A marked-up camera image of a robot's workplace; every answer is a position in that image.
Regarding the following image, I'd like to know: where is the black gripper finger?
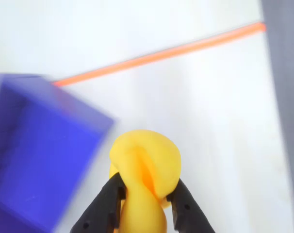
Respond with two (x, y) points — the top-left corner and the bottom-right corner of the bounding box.
(166, 179), (216, 233)
(69, 173), (126, 233)

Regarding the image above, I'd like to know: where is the yellow rubber duck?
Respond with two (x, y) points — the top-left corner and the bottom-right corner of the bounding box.
(109, 129), (182, 233)

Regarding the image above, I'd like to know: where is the blue rectangular plastic box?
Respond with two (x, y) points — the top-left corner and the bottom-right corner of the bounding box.
(0, 72), (115, 233)

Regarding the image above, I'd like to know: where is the orange tape border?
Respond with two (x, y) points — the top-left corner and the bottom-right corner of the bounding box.
(0, 21), (267, 108)

